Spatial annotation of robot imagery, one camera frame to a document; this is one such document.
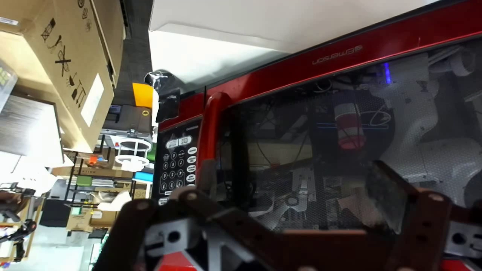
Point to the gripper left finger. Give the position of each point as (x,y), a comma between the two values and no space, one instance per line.
(187,232)

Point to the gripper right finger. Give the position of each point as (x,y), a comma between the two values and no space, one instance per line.
(433,232)

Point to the red black microwave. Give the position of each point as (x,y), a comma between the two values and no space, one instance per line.
(321,130)

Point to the large cardboard box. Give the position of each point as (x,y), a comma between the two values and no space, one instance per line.
(67,53)

